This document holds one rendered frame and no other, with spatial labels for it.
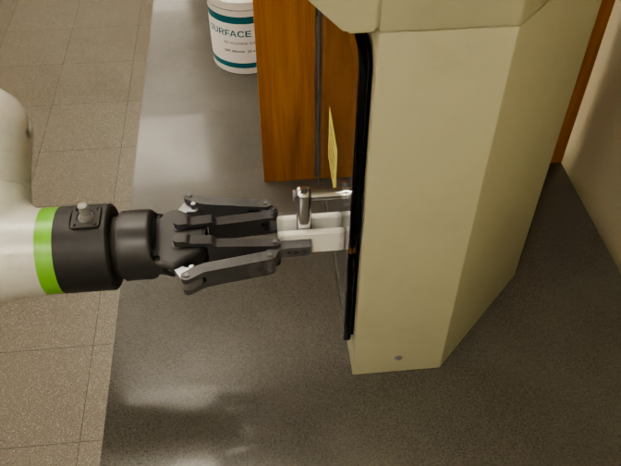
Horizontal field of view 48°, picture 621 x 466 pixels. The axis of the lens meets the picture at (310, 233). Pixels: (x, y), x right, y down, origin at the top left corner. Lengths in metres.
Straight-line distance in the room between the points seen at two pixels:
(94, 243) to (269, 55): 0.40
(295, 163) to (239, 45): 0.32
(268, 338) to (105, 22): 2.82
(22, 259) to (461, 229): 0.44
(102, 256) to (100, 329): 1.46
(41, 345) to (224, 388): 1.37
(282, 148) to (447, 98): 0.52
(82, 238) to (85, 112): 2.29
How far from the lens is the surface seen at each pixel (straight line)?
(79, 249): 0.73
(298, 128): 1.06
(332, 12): 0.54
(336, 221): 0.76
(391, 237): 0.70
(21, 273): 0.75
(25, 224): 0.76
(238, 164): 1.16
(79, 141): 2.86
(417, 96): 0.60
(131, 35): 3.47
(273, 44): 0.98
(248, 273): 0.73
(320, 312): 0.94
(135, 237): 0.73
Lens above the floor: 1.69
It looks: 46 degrees down
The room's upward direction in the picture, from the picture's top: straight up
